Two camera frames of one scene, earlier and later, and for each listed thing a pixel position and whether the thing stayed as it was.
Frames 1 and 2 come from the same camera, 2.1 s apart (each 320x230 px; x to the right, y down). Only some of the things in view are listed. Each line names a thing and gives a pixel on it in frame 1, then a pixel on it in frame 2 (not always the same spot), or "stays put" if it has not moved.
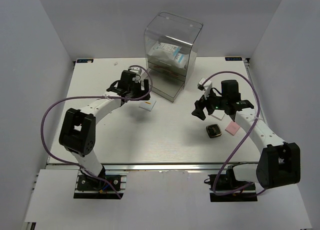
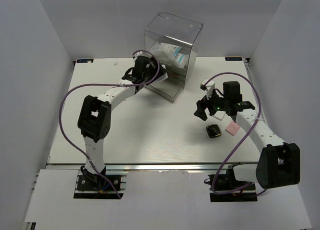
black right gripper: [199, 106] stays put
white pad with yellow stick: [147, 104] → [164, 76]
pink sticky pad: [232, 128] stays put
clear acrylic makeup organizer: [171, 42] stays put
